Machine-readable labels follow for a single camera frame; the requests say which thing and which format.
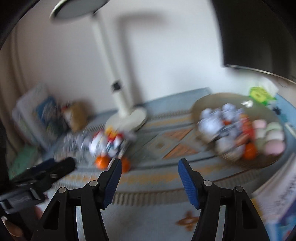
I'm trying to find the paper ball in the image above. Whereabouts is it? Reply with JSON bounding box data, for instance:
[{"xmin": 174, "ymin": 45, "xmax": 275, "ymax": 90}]
[{"xmin": 62, "ymin": 132, "xmax": 91, "ymax": 156}]

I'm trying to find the orange tangerine with stem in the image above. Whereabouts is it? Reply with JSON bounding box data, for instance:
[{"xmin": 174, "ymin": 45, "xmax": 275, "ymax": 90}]
[{"xmin": 95, "ymin": 156, "xmax": 111, "ymax": 170}]

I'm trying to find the red plush toy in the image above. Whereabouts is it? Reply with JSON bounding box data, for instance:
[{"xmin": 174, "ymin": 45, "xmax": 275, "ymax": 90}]
[{"xmin": 222, "ymin": 113, "xmax": 258, "ymax": 162}]

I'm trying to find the white cat plush toy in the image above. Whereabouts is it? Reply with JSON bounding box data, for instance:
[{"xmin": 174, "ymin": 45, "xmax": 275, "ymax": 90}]
[{"xmin": 88, "ymin": 127, "xmax": 137, "ymax": 159}]

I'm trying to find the person's left hand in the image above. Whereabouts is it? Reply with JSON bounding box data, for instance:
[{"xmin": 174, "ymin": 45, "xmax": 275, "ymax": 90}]
[{"xmin": 1, "ymin": 206, "xmax": 43, "ymax": 240}]

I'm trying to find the row of upright books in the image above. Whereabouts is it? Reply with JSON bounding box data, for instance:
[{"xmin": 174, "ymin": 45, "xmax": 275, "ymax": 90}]
[{"xmin": 12, "ymin": 83, "xmax": 68, "ymax": 150}]

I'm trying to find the bamboo pen holder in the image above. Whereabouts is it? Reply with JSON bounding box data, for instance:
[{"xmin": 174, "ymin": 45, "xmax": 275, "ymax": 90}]
[{"xmin": 61, "ymin": 102, "xmax": 88, "ymax": 132}]

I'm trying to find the patterned blue woven mat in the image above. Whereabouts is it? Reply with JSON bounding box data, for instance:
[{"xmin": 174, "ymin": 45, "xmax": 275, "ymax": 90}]
[{"xmin": 6, "ymin": 87, "xmax": 296, "ymax": 241}]

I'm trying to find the golden oval bowl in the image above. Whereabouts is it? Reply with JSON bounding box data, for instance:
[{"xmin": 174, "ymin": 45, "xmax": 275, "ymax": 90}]
[{"xmin": 191, "ymin": 93, "xmax": 287, "ymax": 169}]

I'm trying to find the white desk lamp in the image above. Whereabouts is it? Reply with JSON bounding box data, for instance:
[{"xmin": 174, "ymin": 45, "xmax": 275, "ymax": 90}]
[{"xmin": 50, "ymin": 1, "xmax": 147, "ymax": 131}]

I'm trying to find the green snack packet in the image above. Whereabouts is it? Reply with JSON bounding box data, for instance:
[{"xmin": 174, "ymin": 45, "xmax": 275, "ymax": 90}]
[{"xmin": 249, "ymin": 87, "xmax": 276, "ymax": 105}]

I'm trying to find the black monitor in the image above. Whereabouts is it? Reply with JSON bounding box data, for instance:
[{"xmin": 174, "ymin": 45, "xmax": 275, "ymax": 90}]
[{"xmin": 212, "ymin": 1, "xmax": 295, "ymax": 82}]

